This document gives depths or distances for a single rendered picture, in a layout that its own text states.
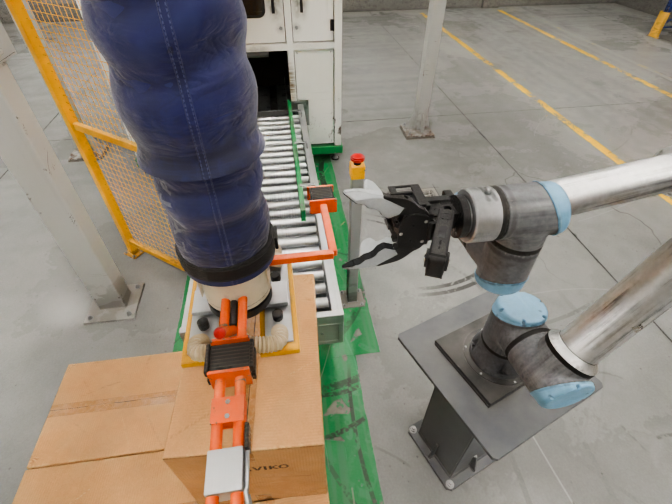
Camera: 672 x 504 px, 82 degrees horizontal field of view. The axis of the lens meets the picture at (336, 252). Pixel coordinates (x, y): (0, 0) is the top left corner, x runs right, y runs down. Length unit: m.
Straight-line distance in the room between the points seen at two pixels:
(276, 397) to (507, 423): 0.72
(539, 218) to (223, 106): 0.52
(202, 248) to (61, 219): 1.66
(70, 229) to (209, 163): 1.81
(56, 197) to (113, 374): 0.96
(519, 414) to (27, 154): 2.24
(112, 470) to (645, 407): 2.46
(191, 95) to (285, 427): 0.82
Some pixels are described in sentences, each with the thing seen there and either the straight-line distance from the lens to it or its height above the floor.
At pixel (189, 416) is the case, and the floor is 0.94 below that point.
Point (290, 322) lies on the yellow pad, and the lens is 1.04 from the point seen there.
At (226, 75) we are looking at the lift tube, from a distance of 0.67.
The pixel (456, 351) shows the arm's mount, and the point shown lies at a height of 0.77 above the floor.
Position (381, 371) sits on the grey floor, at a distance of 2.28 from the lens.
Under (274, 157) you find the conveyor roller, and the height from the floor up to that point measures 0.52.
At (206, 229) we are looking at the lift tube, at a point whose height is 1.48.
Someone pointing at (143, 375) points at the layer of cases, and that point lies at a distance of 1.80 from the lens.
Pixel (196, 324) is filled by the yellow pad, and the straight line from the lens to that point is 1.09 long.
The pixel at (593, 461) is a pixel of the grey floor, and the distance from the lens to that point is 2.40.
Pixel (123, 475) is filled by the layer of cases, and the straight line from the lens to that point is 1.64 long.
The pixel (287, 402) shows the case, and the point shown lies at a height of 0.94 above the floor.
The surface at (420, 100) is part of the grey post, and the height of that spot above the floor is 0.37.
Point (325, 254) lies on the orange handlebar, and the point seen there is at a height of 1.25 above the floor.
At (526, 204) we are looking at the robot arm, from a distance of 0.67.
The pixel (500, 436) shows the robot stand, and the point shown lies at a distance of 1.40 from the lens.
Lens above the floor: 1.96
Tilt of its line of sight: 43 degrees down
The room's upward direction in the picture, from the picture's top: straight up
